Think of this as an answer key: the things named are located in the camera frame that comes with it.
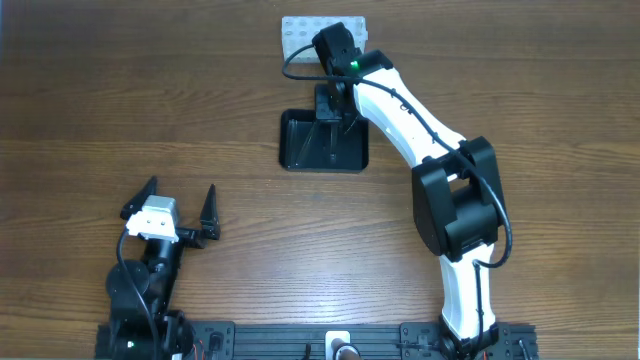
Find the mounting rail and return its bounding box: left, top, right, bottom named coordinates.
left=94, top=321, right=539, bottom=360

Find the clear test tube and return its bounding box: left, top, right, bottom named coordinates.
left=296, top=120, right=320, bottom=168
left=286, top=119, right=300, bottom=169

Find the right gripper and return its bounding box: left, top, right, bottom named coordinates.
left=314, top=82, right=349, bottom=166

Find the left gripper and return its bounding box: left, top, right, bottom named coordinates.
left=119, top=175, right=222, bottom=250

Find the white test tube rack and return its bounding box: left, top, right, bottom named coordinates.
left=280, top=15, right=370, bottom=65

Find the black tray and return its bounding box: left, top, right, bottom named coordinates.
left=278, top=108, right=370, bottom=174

